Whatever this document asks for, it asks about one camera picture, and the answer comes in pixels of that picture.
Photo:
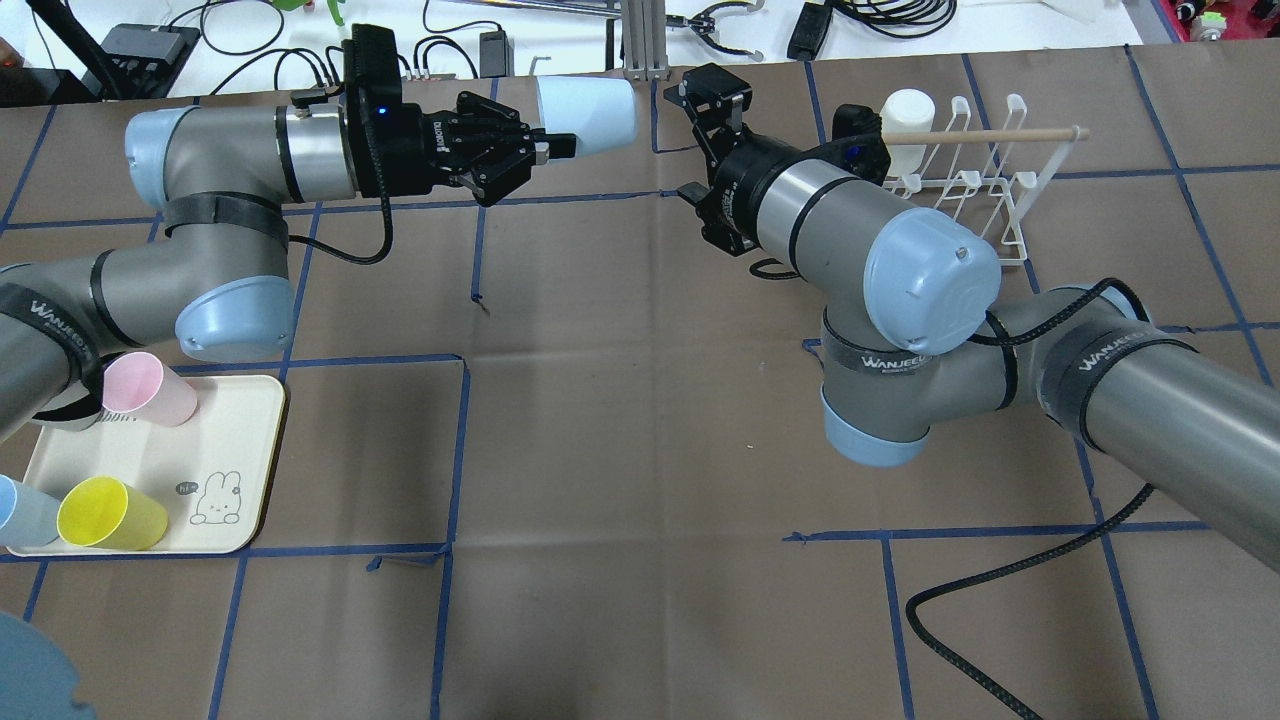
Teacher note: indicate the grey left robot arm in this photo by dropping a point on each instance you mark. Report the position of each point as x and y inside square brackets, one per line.
[217, 280]

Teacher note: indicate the yellow plastic cup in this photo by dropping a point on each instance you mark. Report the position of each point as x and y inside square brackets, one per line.
[107, 514]

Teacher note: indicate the aluminium frame post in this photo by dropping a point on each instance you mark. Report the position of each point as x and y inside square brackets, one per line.
[643, 26]

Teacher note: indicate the light blue plastic cup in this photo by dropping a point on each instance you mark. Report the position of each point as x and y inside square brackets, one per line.
[599, 111]

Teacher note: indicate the white wire cup rack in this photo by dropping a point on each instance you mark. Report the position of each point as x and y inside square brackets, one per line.
[987, 180]

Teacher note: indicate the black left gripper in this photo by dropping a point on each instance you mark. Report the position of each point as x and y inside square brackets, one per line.
[412, 143]

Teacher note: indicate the pink plastic cup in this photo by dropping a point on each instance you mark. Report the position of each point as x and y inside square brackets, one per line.
[140, 385]

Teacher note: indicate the cream serving tray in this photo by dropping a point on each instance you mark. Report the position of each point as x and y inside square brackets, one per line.
[212, 473]

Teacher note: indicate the black power adapter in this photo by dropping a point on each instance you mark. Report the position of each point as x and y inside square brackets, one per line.
[810, 31]

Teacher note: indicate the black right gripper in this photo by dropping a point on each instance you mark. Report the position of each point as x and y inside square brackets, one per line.
[743, 178]

